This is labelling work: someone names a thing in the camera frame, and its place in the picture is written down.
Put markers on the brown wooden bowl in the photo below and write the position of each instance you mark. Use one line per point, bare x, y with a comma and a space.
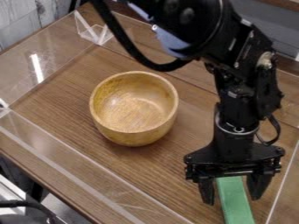
134, 107

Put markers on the clear acrylic corner bracket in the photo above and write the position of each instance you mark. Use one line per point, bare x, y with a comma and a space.
94, 33

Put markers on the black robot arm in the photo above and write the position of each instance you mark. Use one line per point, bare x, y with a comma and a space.
204, 30

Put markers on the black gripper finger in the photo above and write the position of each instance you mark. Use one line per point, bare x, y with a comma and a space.
258, 184
206, 187

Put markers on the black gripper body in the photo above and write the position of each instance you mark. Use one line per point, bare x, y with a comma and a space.
232, 155

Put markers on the green rectangular block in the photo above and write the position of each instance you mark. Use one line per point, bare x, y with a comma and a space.
234, 201

